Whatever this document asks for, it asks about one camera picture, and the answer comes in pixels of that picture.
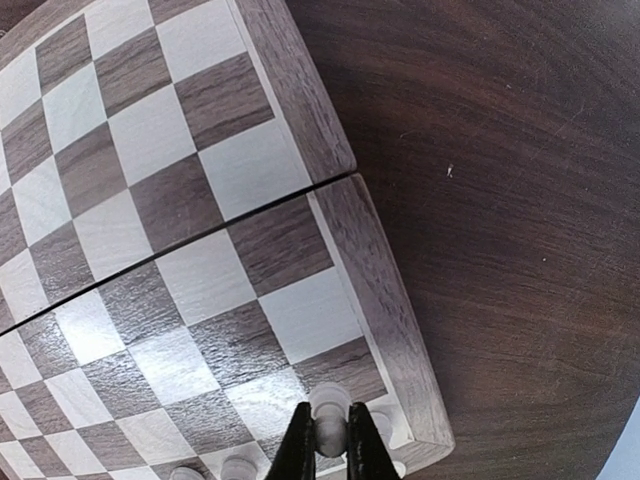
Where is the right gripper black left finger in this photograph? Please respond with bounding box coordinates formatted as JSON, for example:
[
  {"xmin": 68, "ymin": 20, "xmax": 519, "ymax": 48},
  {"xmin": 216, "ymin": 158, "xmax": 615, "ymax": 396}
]
[{"xmin": 267, "ymin": 402, "xmax": 316, "ymax": 480}]

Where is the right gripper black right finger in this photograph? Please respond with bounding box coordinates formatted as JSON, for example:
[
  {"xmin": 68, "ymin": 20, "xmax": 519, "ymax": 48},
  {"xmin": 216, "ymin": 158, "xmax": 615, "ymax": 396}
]
[{"xmin": 347, "ymin": 402, "xmax": 400, "ymax": 480}]

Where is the light chess pawn piece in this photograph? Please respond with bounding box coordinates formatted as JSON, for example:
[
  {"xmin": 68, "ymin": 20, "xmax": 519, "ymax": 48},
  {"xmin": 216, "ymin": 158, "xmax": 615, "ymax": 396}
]
[{"xmin": 371, "ymin": 411, "xmax": 394, "ymax": 450}]

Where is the light chess king piece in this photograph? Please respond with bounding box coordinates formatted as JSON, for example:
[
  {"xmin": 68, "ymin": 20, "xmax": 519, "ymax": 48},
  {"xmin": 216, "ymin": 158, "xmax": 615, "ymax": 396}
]
[{"xmin": 220, "ymin": 456, "xmax": 258, "ymax": 480}]

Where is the wooden chess board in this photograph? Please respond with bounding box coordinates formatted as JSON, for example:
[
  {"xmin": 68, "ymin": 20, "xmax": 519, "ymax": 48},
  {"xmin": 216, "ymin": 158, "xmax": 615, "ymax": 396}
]
[{"xmin": 1, "ymin": 1, "xmax": 455, "ymax": 479}]

